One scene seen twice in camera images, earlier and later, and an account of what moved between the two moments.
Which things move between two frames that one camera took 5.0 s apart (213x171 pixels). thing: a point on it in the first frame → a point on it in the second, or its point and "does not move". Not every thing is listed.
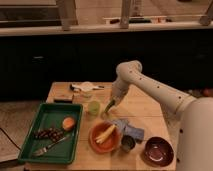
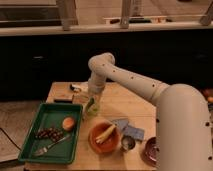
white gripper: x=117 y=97 → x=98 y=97
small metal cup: x=127 y=143 does not move
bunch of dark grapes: x=53 y=134 does not move
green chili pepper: x=111 y=104 → x=91 y=101
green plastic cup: x=93 y=108 does not move
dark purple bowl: x=158 y=151 does not move
